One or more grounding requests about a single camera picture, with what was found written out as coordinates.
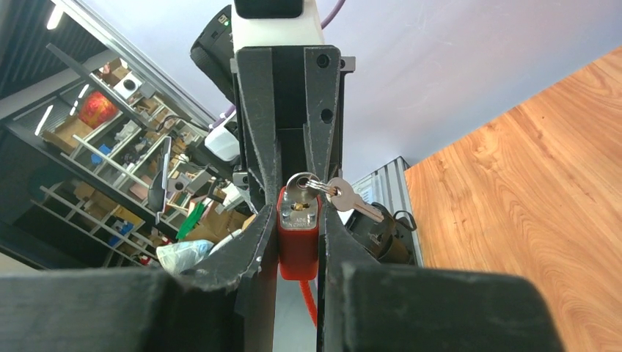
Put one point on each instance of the red cable lock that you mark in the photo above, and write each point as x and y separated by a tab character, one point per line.
298	239

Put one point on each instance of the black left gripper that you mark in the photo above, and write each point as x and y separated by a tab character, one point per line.
290	102

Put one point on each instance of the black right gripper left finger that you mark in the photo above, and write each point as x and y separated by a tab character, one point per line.
224	303

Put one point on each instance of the cluttered storage shelf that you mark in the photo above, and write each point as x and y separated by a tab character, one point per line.
126	169

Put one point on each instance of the silver keys of lock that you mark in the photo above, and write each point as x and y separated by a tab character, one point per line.
305	187

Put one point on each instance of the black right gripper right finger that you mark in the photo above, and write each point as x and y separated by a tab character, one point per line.
370	306

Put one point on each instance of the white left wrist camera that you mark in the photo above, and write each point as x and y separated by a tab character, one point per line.
275	23

